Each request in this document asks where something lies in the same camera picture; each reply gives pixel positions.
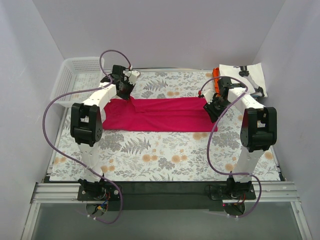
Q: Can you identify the magenta t shirt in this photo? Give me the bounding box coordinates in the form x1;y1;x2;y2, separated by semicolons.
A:
102;97;214;132

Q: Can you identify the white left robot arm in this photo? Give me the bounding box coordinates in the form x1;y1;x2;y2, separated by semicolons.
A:
70;65;140;201

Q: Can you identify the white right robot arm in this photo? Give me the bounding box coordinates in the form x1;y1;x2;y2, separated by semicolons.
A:
198;76;277;200

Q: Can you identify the orange folded t shirt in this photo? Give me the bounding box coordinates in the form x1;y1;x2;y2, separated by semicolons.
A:
212;67;220;94

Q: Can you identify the white plastic basket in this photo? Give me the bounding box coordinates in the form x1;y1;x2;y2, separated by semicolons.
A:
50;57;104;101

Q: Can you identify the white printed folded t shirt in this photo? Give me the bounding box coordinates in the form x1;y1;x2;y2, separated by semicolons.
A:
219;62;268;98

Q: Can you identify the floral table mat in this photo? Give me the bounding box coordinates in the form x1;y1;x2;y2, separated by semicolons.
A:
49;70;280;182

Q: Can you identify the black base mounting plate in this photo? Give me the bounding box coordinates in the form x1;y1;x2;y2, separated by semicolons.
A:
77;180;258;211

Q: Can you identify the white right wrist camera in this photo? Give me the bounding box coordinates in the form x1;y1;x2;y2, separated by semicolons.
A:
198;89;215;104

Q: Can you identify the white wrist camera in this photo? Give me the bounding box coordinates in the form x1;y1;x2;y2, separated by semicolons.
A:
123;70;141;86
198;89;215;104

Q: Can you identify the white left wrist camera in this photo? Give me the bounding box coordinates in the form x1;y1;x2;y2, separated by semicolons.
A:
123;70;141;86

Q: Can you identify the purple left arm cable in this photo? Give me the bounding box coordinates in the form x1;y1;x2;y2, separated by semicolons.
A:
42;49;133;224

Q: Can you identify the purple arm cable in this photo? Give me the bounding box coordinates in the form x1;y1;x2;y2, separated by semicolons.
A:
42;49;133;224
198;76;262;219

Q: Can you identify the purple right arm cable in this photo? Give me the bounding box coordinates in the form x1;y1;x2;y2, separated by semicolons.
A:
198;76;262;219

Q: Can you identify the aluminium frame rail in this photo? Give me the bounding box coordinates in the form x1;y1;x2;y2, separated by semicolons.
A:
21;181;312;240

